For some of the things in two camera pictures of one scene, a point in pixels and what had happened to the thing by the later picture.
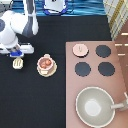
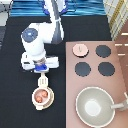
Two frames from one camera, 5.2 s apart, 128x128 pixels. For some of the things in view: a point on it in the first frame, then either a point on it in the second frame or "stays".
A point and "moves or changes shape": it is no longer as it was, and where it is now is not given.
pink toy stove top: [101, 67] stays
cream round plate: [51, 73] to [52, 96]
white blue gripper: [17, 53] to [41, 68]
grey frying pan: [95, 107] stays
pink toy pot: [45, 64] moves or changes shape
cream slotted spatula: [18, 63] to [43, 81]
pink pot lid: [80, 50] stays
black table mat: [29, 99] stays
